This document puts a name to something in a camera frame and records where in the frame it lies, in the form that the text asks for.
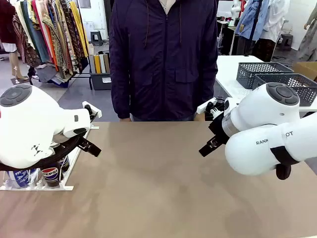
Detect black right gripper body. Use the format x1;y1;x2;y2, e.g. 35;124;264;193
208;114;230;146

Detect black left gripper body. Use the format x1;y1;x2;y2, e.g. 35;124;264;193
63;132;88;147

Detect grey plastic lattice basket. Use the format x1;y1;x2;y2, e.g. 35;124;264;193
252;73;317;108
236;61;295;90

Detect white side table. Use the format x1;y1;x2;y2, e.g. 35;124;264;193
215;55;317;112

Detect dark grey storage bin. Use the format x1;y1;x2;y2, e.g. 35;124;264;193
89;72;112;91

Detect grey cloth pile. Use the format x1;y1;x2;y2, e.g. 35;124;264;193
35;63;65;84

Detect yellow fabric roll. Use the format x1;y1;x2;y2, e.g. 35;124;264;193
94;54;102;74

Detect beige fabric roll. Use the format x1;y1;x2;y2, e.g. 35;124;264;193
103;53;111;74

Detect person in dark navy jacket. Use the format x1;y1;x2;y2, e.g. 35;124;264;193
108;0;219;122

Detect dark patterned skirt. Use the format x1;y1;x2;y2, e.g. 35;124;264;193
254;38;277;63

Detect mannequin legs with shoes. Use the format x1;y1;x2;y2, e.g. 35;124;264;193
9;49;30;81

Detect orange hanging garment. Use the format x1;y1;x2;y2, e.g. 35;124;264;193
44;21;59;73

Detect brown patterned hanging garment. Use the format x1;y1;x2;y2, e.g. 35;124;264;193
48;0;84;76

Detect grey plastic step stool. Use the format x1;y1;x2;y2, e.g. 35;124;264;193
90;30;104;47

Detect brown cardboard box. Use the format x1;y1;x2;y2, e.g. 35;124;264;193
291;61;317;83

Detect yellow hanging garment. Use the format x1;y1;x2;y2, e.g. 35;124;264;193
69;1;89;59

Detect teal hanging garment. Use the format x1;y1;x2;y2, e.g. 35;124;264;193
20;0;51;64

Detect dark grey step stool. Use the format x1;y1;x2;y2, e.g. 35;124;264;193
280;33;294;52

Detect white hanging garment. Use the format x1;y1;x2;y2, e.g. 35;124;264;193
260;0;291;43

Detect white mannequin torso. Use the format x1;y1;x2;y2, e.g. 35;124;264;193
231;0;243;21

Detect mannequin in grey dress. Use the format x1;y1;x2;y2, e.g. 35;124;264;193
296;4;317;63

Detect maroon hanging garment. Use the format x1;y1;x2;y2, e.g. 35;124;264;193
0;0;17;45

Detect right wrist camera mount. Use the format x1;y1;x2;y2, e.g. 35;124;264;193
197;97;234;118

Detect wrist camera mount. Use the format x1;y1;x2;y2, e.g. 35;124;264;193
82;101;103;130
197;97;234;118

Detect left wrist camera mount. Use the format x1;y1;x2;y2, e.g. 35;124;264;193
82;101;103;130

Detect white wire can dispenser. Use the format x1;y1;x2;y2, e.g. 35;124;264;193
0;121;100;191

